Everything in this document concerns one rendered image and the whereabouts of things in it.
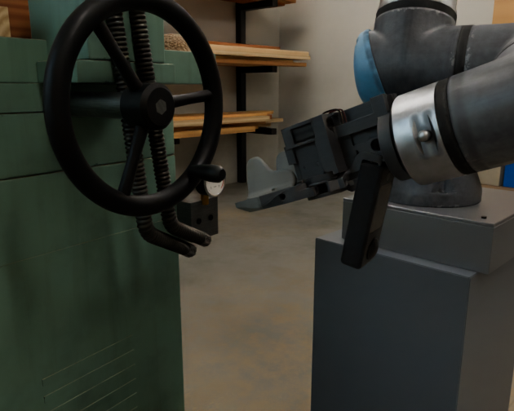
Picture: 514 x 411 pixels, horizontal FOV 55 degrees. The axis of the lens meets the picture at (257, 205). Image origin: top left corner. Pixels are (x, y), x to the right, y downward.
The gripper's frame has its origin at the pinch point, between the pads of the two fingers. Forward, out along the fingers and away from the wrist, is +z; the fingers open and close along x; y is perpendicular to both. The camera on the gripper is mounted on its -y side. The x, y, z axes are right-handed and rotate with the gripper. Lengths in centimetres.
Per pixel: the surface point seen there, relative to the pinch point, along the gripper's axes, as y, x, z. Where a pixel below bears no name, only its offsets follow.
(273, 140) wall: 48, -348, 230
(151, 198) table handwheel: 4.7, 3.9, 13.8
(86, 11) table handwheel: 25.9, 12.1, 5.9
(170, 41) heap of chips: 34.1, -22.7, 26.8
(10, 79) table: 25.6, 11.4, 25.8
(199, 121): 62, -212, 194
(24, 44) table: 30.0, 8.8, 24.1
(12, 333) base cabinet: -8.3, 15.3, 38.0
